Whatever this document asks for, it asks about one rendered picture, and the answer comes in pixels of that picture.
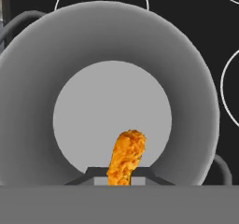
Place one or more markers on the black hob with white rings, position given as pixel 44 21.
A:
pixel 186 16

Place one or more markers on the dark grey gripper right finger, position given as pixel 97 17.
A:
pixel 146 176

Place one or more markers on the orange breaded meat piece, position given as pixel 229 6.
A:
pixel 126 159

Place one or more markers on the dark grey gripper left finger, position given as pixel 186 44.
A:
pixel 90 176

